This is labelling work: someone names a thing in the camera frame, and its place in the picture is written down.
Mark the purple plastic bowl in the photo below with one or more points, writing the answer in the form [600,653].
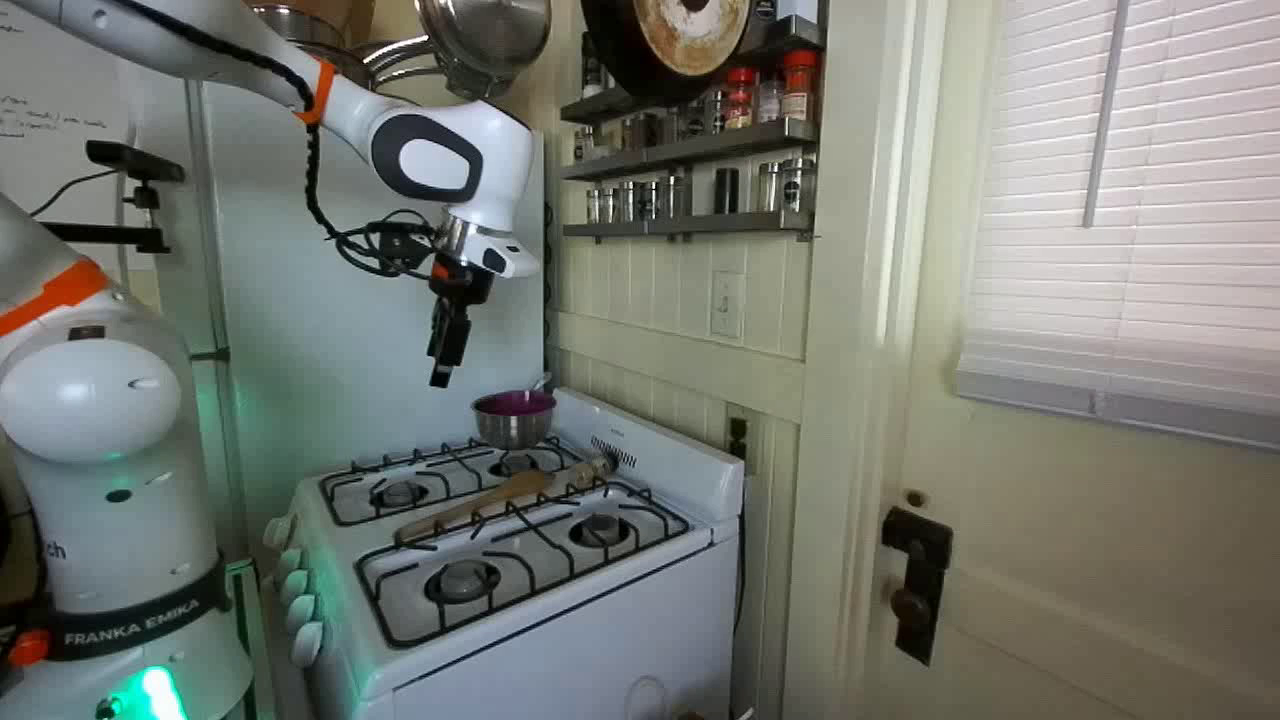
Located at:
[520,400]

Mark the white window blind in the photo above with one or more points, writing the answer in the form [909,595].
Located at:
[1129,228]

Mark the black door lock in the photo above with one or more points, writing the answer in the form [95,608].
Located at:
[916,597]

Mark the black camera on stand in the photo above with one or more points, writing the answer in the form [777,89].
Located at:
[142,176]

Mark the wooden spatula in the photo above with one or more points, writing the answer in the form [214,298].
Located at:
[513,488]

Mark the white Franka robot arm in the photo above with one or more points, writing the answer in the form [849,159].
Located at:
[98,397]

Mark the white gas stove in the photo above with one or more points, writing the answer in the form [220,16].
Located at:
[611,600]

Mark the white refrigerator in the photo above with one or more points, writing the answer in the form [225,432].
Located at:
[325,361]

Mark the silver metal bowl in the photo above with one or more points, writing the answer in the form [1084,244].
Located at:
[513,431]

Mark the hanging steel pot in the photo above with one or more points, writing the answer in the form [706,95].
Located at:
[472,47]

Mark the metal spice rack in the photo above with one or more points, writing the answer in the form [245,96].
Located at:
[735,161]

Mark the white wall outlet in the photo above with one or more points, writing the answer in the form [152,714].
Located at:
[725,304]

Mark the hanging black frying pan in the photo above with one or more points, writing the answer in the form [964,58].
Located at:
[667,50]

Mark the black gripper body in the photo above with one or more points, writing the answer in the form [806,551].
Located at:
[458,290]

